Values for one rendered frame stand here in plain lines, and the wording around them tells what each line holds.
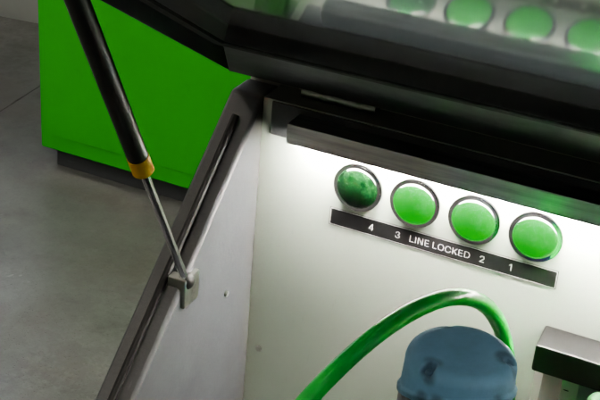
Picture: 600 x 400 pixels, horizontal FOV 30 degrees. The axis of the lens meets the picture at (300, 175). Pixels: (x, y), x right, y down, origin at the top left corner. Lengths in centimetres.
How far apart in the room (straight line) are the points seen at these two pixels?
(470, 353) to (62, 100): 338
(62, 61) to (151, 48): 38
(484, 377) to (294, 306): 51
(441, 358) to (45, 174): 349
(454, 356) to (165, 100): 311
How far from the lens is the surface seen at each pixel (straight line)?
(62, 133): 410
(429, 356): 73
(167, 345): 108
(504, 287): 111
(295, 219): 116
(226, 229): 112
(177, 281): 106
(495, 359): 74
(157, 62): 376
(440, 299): 88
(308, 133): 108
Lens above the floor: 188
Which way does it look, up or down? 26 degrees down
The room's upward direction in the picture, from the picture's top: 5 degrees clockwise
